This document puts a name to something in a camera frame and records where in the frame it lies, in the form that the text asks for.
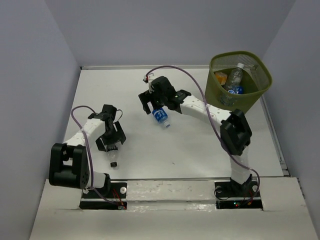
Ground clear bottle black cap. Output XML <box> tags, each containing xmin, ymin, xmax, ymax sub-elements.
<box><xmin>107</xmin><ymin>149</ymin><xmax>119</xmax><ymax>168</ymax></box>

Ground yellow label drink bottle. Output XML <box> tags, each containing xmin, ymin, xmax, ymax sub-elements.
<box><xmin>214</xmin><ymin>71</ymin><xmax>228</xmax><ymax>86</ymax></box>

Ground clear crushed bottle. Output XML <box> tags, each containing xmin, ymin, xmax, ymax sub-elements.
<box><xmin>223</xmin><ymin>63</ymin><xmax>245</xmax><ymax>92</ymax></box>

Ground blue label bottle white cap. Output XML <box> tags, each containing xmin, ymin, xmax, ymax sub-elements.
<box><xmin>228</xmin><ymin>85</ymin><xmax>244</xmax><ymax>95</ymax></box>

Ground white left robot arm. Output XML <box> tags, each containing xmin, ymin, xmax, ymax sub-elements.
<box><xmin>48</xmin><ymin>104</ymin><xmax>126</xmax><ymax>198</ymax></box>

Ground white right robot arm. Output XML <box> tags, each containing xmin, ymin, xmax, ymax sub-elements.
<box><xmin>138</xmin><ymin>73</ymin><xmax>253</xmax><ymax>196</ymax></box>

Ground green plastic waste bin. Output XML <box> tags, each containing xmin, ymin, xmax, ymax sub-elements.
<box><xmin>204</xmin><ymin>51</ymin><xmax>273</xmax><ymax>113</ymax></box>

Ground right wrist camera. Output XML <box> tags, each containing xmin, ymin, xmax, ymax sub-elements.
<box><xmin>143</xmin><ymin>73</ymin><xmax>157</xmax><ymax>93</ymax></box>

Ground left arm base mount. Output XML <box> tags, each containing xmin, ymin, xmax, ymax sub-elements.
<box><xmin>79</xmin><ymin>174</ymin><xmax>128</xmax><ymax>210</ymax></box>

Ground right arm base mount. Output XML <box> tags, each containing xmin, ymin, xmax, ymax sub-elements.
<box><xmin>213</xmin><ymin>175</ymin><xmax>263</xmax><ymax>210</ymax></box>

